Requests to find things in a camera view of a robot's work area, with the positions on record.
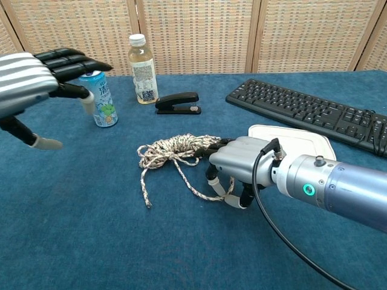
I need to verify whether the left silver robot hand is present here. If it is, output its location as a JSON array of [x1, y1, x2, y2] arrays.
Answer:
[[0, 48, 114, 150]]

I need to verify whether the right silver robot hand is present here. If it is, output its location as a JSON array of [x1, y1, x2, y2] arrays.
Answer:
[[195, 136, 287, 210]]

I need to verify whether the white speckled braided rope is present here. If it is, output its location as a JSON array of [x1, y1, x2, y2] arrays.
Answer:
[[136, 134, 235, 209]]

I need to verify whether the white plastic container lid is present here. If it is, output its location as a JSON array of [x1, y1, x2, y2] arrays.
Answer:
[[247, 124, 337, 161]]

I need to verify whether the black computer keyboard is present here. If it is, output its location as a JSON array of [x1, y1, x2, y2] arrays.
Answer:
[[226, 79, 387, 158]]

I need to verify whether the black stapler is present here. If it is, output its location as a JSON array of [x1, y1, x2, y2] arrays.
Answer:
[[155, 92, 202, 115]]

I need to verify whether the light blue drink can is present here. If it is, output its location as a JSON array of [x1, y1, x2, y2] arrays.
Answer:
[[78, 71, 119, 127]]

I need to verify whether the clear bottle with white cap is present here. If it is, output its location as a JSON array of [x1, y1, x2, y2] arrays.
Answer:
[[127, 33, 160, 105]]

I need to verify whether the woven wooden folding screen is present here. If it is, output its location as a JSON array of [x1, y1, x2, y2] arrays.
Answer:
[[0, 0, 387, 81]]

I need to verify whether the blue tablecloth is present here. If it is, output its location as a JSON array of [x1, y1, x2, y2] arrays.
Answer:
[[0, 69, 387, 290]]

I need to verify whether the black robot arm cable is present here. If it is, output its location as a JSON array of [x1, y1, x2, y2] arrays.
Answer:
[[252, 138, 359, 290]]

